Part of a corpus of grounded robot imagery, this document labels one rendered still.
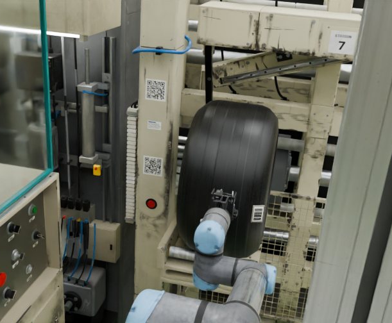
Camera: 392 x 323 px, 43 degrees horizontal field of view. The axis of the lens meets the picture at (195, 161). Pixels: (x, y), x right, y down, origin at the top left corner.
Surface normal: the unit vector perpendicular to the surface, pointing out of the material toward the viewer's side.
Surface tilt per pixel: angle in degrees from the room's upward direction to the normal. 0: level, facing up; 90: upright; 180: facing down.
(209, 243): 83
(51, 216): 90
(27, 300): 0
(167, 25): 90
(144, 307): 25
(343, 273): 90
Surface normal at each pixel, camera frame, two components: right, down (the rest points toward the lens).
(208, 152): -0.12, -0.30
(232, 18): -0.22, 0.36
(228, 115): 0.00, -0.76
